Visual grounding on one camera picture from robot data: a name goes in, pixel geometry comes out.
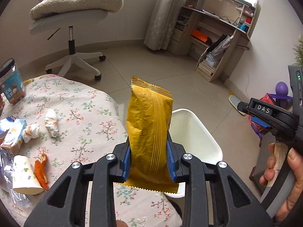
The orange box on desk shelf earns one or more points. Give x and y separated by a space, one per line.
199 35

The blue white milk carton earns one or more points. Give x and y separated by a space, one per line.
14 139

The tissue with peel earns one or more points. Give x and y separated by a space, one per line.
51 123

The silver bag under desk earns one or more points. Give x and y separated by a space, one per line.
214 56

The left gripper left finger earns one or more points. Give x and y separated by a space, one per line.
84 192

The yellow snack wrapper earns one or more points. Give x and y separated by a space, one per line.
148 119

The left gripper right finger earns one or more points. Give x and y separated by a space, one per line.
232 201

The green potted plant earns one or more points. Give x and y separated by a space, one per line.
298 51

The white trash bin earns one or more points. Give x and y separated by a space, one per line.
187 129

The beige curtain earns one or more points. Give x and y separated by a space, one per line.
162 24

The cream fleece blanket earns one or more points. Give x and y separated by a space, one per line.
48 7

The orange peel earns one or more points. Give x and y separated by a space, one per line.
39 170

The floral tablecloth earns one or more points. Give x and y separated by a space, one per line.
89 127

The clear plastic bag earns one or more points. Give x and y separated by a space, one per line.
7 170

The right hand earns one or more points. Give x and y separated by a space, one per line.
295 162

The white bathroom scale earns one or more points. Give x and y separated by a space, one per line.
234 101

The teal label nut jar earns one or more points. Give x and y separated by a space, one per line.
11 82

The wooden desk with shelves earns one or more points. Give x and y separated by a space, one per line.
216 19

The white paper cup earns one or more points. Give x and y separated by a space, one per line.
24 179

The purple toy ball figure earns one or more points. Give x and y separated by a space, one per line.
281 96

